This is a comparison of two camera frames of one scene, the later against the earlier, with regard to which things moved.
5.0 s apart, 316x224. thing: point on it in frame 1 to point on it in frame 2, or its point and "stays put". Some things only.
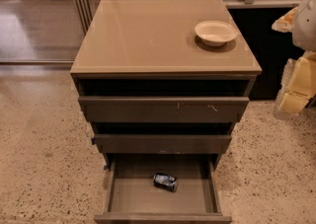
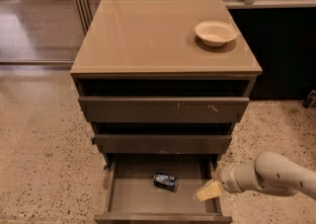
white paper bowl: [215, 33] stays put
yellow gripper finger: [298, 86] to [209, 190]
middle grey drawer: [162, 138] stays put
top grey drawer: [163, 101] stays put
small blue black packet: [166, 182] stays put
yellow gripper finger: [285, 22] to [220, 165]
